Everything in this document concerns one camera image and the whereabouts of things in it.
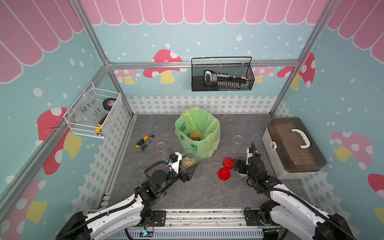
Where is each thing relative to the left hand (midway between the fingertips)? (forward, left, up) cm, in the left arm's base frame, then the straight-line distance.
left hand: (191, 162), depth 74 cm
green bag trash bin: (+27, -3, +3) cm, 28 cm away
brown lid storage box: (+11, -58, -7) cm, 59 cm away
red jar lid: (+8, -22, -17) cm, 29 cm away
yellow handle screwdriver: (+23, +37, -17) cm, 47 cm away
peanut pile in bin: (+22, -1, -7) cm, 23 cm away
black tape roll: (+27, +46, +15) cm, 55 cm away
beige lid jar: (+2, +1, +1) cm, 3 cm away
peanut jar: (+10, +18, -8) cm, 23 cm away
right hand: (+7, -27, -10) cm, 30 cm away
